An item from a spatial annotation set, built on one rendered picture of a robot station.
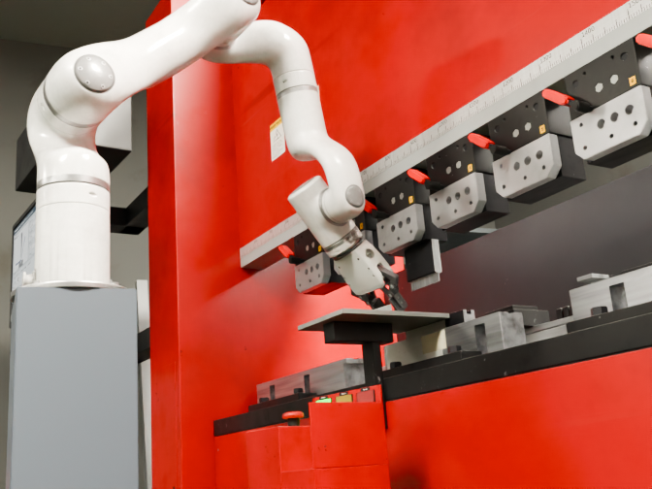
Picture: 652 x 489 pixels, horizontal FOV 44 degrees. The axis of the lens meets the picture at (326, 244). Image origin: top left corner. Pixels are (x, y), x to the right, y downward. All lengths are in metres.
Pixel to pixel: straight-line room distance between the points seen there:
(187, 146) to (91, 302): 1.37
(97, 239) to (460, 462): 0.73
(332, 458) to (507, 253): 1.14
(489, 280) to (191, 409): 0.93
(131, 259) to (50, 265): 3.74
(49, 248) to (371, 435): 0.61
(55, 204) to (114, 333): 0.24
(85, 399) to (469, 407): 0.65
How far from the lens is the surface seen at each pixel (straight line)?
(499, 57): 1.67
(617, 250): 2.10
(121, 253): 5.10
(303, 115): 1.70
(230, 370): 2.48
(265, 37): 1.76
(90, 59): 1.44
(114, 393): 1.30
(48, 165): 1.43
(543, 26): 1.60
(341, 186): 1.59
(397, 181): 1.86
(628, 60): 1.44
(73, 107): 1.44
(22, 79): 5.45
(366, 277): 1.68
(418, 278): 1.82
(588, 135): 1.46
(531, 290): 2.28
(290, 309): 2.61
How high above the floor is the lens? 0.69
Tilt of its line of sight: 16 degrees up
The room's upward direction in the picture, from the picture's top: 4 degrees counter-clockwise
